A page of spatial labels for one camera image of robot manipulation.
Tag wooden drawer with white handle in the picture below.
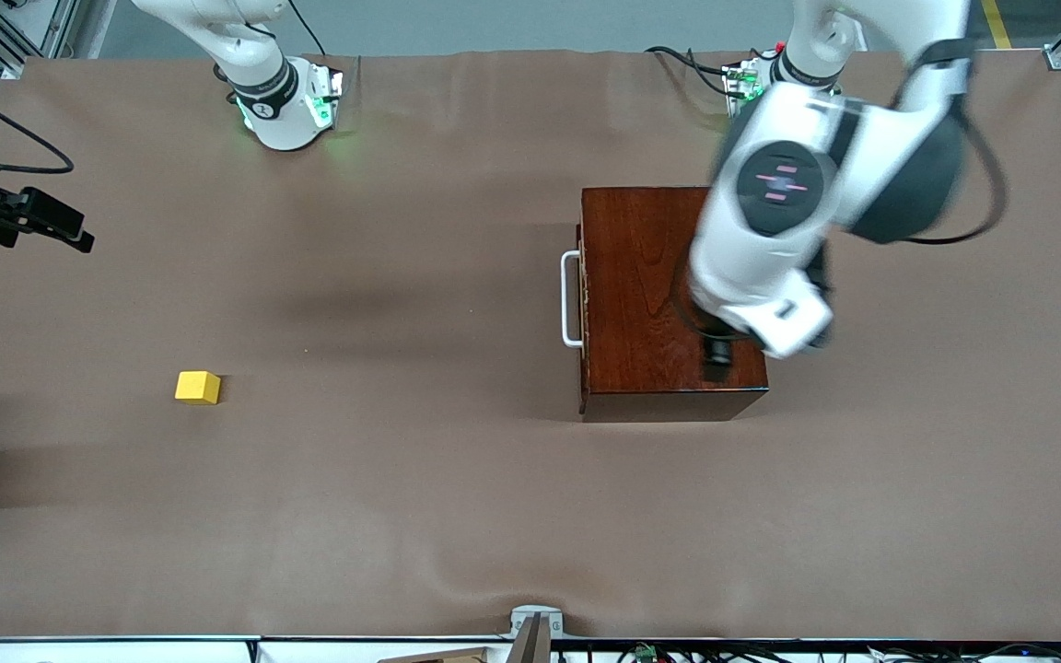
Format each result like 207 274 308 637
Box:
561 224 589 415

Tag yellow wooden block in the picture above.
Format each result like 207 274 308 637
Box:
174 370 222 405

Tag dark brown wooden cabinet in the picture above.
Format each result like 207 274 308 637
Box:
577 186 769 423

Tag brown table cover sheet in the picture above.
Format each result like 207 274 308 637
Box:
0 48 1061 643

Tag tan wooden board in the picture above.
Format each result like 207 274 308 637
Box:
376 647 495 663

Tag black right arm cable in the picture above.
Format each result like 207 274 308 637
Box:
0 78 75 176

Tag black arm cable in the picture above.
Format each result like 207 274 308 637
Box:
669 101 1010 343
0 78 75 176

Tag black left base cables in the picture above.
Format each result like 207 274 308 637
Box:
646 44 736 95

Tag black right base cable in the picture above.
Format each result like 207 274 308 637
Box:
286 0 324 58

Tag grey metal table bracket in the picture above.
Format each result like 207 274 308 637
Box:
509 605 565 638

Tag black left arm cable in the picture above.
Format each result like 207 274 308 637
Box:
669 101 1010 343

